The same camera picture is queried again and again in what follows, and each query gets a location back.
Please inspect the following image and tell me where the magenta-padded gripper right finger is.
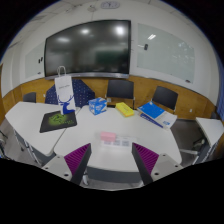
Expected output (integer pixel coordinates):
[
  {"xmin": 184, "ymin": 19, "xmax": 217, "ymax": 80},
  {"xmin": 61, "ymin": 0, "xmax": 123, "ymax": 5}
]
[{"xmin": 131, "ymin": 142, "xmax": 184, "ymax": 186}]

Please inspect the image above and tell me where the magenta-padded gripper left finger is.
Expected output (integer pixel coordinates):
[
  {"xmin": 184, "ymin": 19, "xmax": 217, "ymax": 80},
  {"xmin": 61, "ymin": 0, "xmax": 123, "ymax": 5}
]
[{"xmin": 41, "ymin": 142, "xmax": 93, "ymax": 186}]

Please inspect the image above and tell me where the black mouse pad green print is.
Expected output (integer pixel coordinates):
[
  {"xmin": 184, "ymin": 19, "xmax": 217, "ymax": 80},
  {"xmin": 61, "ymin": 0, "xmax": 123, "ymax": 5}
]
[{"xmin": 39, "ymin": 110, "xmax": 78, "ymax": 134}]

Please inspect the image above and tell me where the white book blue spine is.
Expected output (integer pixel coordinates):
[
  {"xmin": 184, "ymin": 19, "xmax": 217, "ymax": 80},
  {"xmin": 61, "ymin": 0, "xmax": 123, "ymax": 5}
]
[{"xmin": 138, "ymin": 109, "xmax": 178, "ymax": 130}]

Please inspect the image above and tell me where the yellow box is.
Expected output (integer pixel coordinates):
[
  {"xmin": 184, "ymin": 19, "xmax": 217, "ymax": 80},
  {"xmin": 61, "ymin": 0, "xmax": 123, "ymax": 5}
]
[{"xmin": 115, "ymin": 102, "xmax": 135, "ymax": 118}]

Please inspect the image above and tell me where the blue tissue box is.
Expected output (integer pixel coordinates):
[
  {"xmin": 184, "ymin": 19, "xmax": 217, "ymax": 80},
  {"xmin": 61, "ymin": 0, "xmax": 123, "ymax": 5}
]
[{"xmin": 88, "ymin": 96, "xmax": 108, "ymax": 116}]

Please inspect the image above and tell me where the black chair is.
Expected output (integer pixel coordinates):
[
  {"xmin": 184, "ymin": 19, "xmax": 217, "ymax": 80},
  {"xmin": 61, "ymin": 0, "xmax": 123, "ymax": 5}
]
[
  {"xmin": 105, "ymin": 79, "xmax": 136, "ymax": 109},
  {"xmin": 22, "ymin": 91, "xmax": 37, "ymax": 104},
  {"xmin": 151, "ymin": 85, "xmax": 179, "ymax": 113}
]

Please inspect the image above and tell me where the blue white-dotted chair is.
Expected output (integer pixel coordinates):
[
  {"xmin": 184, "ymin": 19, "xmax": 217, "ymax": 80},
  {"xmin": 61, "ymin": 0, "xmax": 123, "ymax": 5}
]
[{"xmin": 44, "ymin": 78, "xmax": 96, "ymax": 108}]

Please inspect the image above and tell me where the white paper bag blue deer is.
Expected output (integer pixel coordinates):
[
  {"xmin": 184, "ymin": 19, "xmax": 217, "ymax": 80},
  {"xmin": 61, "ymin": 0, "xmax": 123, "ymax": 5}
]
[{"xmin": 54, "ymin": 65, "xmax": 77, "ymax": 115}]

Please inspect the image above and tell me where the white side table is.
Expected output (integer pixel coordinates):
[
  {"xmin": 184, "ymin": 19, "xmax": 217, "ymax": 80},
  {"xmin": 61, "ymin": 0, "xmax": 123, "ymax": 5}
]
[{"xmin": 181, "ymin": 116, "xmax": 224, "ymax": 164}]

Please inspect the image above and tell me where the small white whiteboard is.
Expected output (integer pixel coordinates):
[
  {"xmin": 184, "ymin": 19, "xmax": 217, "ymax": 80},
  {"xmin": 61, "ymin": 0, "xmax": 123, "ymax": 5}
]
[{"xmin": 24, "ymin": 41, "xmax": 46, "ymax": 79}]

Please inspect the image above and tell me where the large glass whiteboard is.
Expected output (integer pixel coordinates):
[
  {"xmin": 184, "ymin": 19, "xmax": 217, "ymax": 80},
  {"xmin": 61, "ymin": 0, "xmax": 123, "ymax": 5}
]
[{"xmin": 136, "ymin": 22, "xmax": 196, "ymax": 84}]

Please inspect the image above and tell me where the large black wall screen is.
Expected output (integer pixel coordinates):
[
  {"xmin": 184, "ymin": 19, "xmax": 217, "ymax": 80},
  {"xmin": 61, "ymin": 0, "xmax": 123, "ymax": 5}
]
[{"xmin": 43, "ymin": 19, "xmax": 132, "ymax": 80}]

